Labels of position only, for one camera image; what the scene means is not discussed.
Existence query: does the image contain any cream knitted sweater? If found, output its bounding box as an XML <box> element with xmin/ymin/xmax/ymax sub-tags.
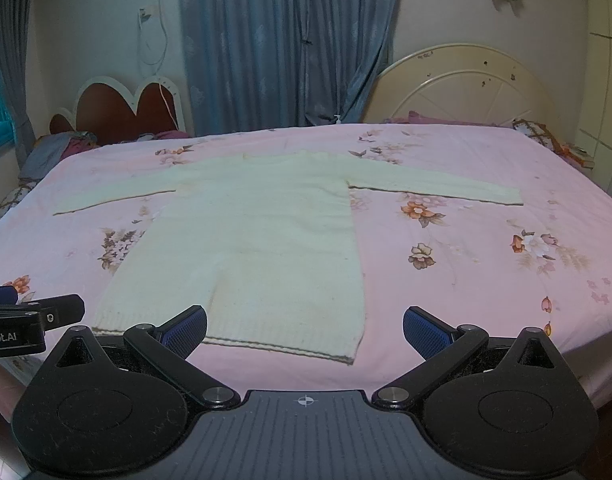
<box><xmin>58</xmin><ymin>152</ymin><xmax>521</xmax><ymax>363</ymax></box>

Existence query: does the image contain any pile of clothes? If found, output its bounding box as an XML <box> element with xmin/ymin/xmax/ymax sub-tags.
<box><xmin>18</xmin><ymin>131</ymin><xmax>97</xmax><ymax>181</ymax></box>

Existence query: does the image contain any pink floral bed sheet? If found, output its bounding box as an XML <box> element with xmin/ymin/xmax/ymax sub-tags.
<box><xmin>0</xmin><ymin>124</ymin><xmax>612</xmax><ymax>405</ymax></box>

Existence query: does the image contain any red heart-shaped headboard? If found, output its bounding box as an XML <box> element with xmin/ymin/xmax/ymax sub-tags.
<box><xmin>48</xmin><ymin>76</ymin><xmax>187</xmax><ymax>145</ymax></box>

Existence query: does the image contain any magenta pillow by red headboard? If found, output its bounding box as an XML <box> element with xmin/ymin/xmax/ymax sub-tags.
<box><xmin>153</xmin><ymin>130</ymin><xmax>190</xmax><ymax>140</ymax></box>

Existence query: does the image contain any patterned quilt edge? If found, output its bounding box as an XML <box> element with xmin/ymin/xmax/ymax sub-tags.
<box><xmin>512</xmin><ymin>118</ymin><xmax>594</xmax><ymax>171</ymax></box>

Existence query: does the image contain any cream round headboard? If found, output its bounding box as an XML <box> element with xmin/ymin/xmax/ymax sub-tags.
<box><xmin>362</xmin><ymin>44</ymin><xmax>563</xmax><ymax>136</ymax></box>

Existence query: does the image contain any cream wardrobe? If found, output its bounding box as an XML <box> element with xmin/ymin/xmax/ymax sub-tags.
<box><xmin>575</xmin><ymin>0</ymin><xmax>612</xmax><ymax>196</ymax></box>

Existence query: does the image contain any blue grey curtain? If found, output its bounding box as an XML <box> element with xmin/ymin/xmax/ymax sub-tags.
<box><xmin>180</xmin><ymin>0</ymin><xmax>399</xmax><ymax>136</ymax></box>

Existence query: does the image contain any white hanging cable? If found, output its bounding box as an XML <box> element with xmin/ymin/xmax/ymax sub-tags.
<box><xmin>136</xmin><ymin>0</ymin><xmax>182</xmax><ymax>134</ymax></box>

